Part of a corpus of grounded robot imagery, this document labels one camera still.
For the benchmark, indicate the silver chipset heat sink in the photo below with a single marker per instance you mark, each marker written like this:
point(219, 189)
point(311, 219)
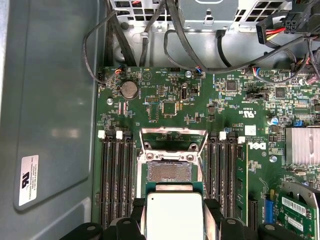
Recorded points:
point(302, 146)

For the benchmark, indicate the black expansion slot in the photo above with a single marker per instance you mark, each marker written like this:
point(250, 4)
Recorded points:
point(253, 215)

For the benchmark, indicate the graphics card with black cooler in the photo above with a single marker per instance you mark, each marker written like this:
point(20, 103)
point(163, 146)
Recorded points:
point(295, 215)

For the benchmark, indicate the round coin cell battery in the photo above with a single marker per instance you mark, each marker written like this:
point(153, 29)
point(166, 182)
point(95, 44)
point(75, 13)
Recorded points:
point(129, 90)

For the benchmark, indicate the white certification sticker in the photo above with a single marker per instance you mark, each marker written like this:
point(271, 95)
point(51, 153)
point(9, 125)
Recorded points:
point(28, 180)

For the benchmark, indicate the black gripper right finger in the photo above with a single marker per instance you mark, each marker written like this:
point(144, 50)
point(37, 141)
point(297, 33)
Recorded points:
point(232, 228)

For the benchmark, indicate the black open PC case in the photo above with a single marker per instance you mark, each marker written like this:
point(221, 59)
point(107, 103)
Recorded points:
point(50, 100)

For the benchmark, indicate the metal locking lever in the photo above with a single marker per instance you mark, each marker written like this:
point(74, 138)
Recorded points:
point(204, 178)

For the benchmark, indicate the CPU socket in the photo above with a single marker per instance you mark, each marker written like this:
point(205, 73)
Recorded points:
point(170, 172)

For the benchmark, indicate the green motherboard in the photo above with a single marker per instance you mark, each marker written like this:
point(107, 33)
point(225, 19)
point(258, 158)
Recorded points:
point(140, 115)

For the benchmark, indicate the black SATA power plug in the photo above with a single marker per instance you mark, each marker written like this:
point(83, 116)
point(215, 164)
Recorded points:
point(262, 30)

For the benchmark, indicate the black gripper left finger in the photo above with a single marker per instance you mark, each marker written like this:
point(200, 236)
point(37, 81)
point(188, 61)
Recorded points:
point(127, 227)

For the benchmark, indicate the silver CPU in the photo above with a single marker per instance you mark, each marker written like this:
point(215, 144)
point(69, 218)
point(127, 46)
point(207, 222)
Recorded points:
point(175, 215)

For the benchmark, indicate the blue expansion slot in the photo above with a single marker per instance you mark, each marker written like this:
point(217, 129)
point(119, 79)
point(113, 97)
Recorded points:
point(270, 207)

